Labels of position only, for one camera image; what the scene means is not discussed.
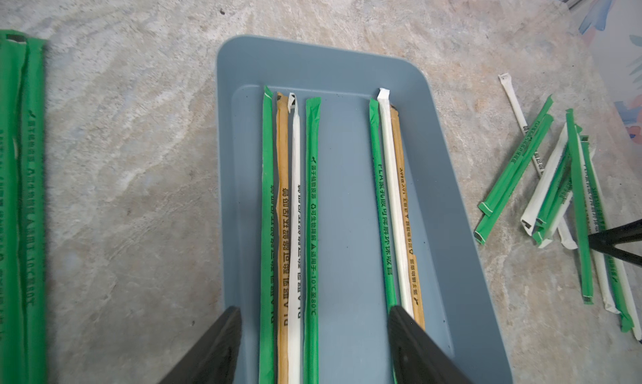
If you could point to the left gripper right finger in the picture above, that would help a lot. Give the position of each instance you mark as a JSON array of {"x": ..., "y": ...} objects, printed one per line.
[{"x": 415, "y": 357}]

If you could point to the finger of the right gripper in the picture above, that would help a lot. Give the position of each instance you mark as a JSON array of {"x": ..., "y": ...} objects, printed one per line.
[
  {"x": 623, "y": 255},
  {"x": 622, "y": 234}
]

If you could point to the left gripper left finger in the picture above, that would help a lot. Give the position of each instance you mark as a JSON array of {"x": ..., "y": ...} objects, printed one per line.
[{"x": 213, "y": 359}]

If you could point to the brown paper straw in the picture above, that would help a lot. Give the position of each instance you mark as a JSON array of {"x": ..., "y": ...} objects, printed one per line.
[
  {"x": 283, "y": 255},
  {"x": 414, "y": 278}
]

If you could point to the blue plastic storage tray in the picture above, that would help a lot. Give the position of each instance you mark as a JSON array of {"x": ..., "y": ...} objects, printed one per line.
[{"x": 354, "y": 344}]

